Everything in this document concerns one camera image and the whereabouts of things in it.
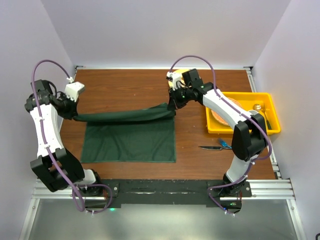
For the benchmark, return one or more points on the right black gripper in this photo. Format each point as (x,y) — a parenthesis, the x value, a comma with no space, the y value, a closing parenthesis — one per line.
(174,103)

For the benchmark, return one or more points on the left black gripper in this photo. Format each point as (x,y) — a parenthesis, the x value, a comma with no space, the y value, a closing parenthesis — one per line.
(72,111)

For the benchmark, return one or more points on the dark green cloth napkin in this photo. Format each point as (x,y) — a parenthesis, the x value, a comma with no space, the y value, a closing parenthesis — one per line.
(145,135)

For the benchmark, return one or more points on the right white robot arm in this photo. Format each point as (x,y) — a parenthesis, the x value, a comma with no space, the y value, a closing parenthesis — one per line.
(249,130)

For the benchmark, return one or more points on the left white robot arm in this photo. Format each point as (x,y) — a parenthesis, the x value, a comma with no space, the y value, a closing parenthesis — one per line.
(53,160)

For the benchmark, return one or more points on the yellow round plate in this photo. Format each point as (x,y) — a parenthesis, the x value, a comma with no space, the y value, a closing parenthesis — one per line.
(178,75)

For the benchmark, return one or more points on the orange woven coaster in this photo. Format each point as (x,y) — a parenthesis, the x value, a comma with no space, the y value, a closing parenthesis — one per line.
(218,118)

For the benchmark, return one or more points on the gold spoon in bin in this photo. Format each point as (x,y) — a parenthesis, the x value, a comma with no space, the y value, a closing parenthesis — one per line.
(260,109)

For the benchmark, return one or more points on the yellow plastic bin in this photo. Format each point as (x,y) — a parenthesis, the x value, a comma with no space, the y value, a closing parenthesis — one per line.
(247,100)

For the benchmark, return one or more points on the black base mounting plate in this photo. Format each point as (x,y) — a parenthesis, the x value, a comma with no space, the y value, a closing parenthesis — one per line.
(166,192)

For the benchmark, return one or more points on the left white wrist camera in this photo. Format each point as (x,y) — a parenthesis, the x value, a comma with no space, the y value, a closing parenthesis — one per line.
(73,89)

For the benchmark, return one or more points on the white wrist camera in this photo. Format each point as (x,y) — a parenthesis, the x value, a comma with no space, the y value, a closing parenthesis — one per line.
(73,89)
(175,79)

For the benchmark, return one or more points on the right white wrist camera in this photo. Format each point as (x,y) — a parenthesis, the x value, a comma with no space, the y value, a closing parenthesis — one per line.
(175,79)

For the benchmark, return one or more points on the dark handled utensil in bin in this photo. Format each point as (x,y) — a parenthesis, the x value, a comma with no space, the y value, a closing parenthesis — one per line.
(267,120)

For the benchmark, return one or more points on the aluminium frame rail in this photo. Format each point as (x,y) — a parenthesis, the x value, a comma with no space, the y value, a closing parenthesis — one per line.
(277,189)

